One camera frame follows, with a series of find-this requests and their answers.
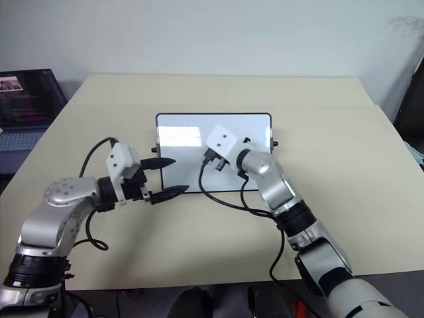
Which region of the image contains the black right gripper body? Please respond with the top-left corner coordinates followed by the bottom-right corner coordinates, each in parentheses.
top-left (202, 148), bottom-right (231, 172)

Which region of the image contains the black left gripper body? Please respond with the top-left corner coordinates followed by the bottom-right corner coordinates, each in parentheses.
top-left (120, 161), bottom-right (152, 203)

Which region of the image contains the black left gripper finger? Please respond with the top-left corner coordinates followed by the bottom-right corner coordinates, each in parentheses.
top-left (150, 185), bottom-right (190, 205)
top-left (140, 158), bottom-right (176, 170)

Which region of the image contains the black-framed whiteboard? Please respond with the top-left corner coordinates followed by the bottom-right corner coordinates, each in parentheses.
top-left (150, 111), bottom-right (279, 194)

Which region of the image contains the open laptop with dark screen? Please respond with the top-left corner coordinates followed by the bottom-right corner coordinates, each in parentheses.
top-left (0, 68), bottom-right (68, 174)

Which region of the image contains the teal cloth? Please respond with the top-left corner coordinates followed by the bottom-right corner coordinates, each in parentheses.
top-left (405, 142), bottom-right (424, 173)

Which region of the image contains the dark monitor panel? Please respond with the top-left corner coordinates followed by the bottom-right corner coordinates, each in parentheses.
top-left (393, 59), bottom-right (424, 134)

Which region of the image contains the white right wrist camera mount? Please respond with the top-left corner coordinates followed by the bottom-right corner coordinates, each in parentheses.
top-left (205, 125), bottom-right (256, 167)

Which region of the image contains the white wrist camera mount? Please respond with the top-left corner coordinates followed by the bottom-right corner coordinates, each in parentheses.
top-left (105, 143), bottom-right (140, 203)
top-left (205, 125), bottom-right (256, 167)

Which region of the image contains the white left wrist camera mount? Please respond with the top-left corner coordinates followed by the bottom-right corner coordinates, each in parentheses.
top-left (105, 143), bottom-right (140, 203)

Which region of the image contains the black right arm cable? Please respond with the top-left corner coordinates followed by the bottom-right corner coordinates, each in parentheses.
top-left (197, 155), bottom-right (304, 291)

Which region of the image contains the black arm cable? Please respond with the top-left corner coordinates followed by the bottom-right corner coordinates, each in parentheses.
top-left (197, 155), bottom-right (304, 291)
top-left (73, 136), bottom-right (120, 252)

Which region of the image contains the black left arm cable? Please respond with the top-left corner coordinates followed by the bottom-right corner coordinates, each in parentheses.
top-left (73, 136), bottom-right (120, 252)

